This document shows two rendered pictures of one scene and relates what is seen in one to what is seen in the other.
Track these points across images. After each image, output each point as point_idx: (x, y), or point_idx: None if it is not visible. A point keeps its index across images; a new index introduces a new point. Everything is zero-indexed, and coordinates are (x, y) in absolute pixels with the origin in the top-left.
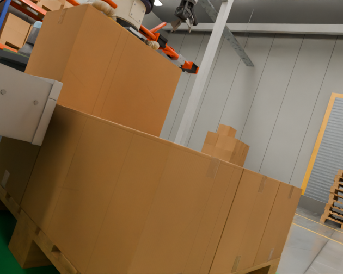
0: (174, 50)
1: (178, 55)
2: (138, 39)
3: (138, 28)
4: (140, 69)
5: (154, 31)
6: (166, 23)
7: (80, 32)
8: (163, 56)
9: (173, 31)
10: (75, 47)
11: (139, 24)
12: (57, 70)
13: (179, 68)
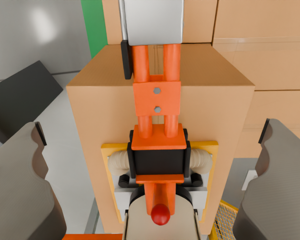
0: (177, 82)
1: (180, 47)
2: (224, 188)
3: (190, 204)
4: None
5: (165, 187)
6: (168, 217)
7: None
8: (237, 145)
9: (40, 127)
10: None
11: (192, 213)
12: None
13: (253, 95)
